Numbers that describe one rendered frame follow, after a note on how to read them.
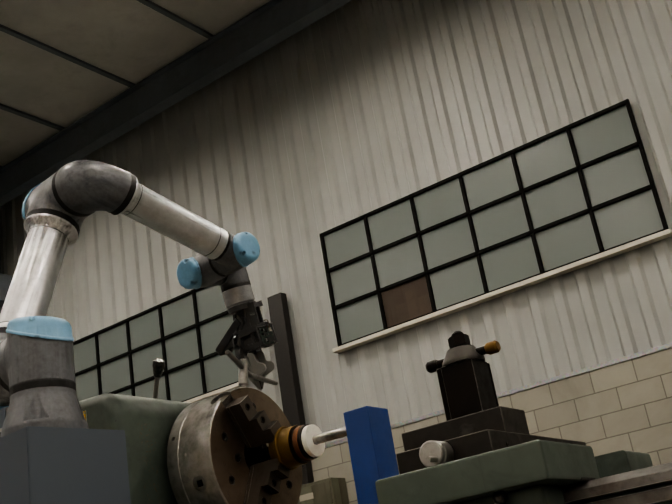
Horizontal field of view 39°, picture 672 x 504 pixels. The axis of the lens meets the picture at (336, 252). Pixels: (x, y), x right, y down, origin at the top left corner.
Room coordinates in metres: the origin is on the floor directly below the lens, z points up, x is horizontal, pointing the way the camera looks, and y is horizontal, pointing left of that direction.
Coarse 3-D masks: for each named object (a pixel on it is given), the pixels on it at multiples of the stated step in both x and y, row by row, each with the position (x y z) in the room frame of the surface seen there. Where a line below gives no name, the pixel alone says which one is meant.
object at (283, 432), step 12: (276, 432) 2.03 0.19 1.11; (288, 432) 2.01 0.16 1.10; (300, 432) 2.00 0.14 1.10; (276, 444) 2.02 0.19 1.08; (288, 444) 2.01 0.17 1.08; (300, 444) 2.00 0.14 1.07; (276, 456) 2.03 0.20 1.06; (288, 456) 2.02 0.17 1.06; (300, 456) 2.02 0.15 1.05; (288, 468) 2.05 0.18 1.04
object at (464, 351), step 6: (456, 348) 1.71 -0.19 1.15; (462, 348) 1.71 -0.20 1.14; (468, 348) 1.71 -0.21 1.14; (474, 348) 1.71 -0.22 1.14; (450, 354) 1.71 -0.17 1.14; (456, 354) 1.70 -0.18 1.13; (462, 354) 1.70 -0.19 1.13; (468, 354) 1.70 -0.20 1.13; (474, 354) 1.70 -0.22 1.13; (480, 354) 1.71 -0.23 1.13; (444, 360) 1.72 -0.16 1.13; (450, 360) 1.71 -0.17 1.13; (456, 360) 1.70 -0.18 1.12; (462, 360) 1.70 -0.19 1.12; (480, 360) 1.72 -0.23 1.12; (444, 366) 1.72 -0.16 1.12
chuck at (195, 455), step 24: (192, 408) 2.06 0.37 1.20; (216, 408) 2.00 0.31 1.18; (264, 408) 2.14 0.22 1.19; (192, 432) 2.01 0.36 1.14; (216, 432) 1.99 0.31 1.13; (192, 456) 2.00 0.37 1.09; (216, 456) 1.99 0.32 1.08; (240, 456) 2.05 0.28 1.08; (192, 480) 2.01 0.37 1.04; (216, 480) 1.98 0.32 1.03; (240, 480) 2.04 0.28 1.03; (288, 480) 2.19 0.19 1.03
